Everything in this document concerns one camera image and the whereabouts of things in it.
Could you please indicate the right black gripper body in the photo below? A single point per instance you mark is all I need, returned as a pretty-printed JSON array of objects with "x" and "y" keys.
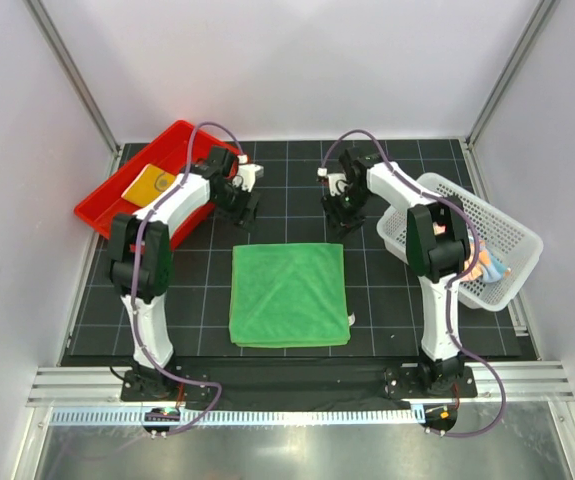
[{"x": 351, "y": 200}]

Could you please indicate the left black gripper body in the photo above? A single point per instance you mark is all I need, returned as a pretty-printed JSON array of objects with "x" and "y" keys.
[{"x": 232, "y": 201}]

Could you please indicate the green towel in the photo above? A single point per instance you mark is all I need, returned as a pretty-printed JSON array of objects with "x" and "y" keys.
[{"x": 289, "y": 295}]

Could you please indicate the yellow blue hello towel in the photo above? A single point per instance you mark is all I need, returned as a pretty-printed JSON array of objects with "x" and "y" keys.
[{"x": 151, "y": 182}]

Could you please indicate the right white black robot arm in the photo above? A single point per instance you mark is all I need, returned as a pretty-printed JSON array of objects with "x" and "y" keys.
[{"x": 438, "y": 248}]

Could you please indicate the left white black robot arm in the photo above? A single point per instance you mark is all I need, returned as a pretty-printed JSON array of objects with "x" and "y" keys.
[{"x": 140, "y": 254}]

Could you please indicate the black grid cutting mat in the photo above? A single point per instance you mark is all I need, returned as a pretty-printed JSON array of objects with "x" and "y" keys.
[{"x": 382, "y": 294}]

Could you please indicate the red plastic tray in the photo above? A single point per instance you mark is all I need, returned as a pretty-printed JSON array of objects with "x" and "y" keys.
[{"x": 168, "y": 152}]

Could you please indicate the orange beige towel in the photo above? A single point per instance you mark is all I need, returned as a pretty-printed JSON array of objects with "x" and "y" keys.
[{"x": 488, "y": 269}]

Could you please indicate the white perforated plastic basket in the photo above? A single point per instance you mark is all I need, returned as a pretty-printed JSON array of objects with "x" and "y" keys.
[{"x": 510, "y": 242}]

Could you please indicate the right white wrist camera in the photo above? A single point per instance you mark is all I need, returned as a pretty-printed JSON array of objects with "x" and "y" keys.
[{"x": 335, "y": 182}]

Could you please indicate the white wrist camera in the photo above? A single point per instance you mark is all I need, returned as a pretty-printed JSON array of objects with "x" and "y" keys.
[
  {"x": 247, "y": 173},
  {"x": 335, "y": 182}
]

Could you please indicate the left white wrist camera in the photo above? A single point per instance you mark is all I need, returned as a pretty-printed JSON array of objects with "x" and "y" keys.
[{"x": 247, "y": 173}]

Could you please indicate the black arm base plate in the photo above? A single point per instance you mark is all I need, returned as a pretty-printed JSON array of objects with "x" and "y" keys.
[{"x": 295, "y": 384}]

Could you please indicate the slotted cable duct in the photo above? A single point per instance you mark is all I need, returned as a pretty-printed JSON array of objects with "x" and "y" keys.
[{"x": 149, "y": 416}]

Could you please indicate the aluminium frame rail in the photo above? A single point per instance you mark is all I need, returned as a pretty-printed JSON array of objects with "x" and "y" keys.
[{"x": 522, "y": 382}]

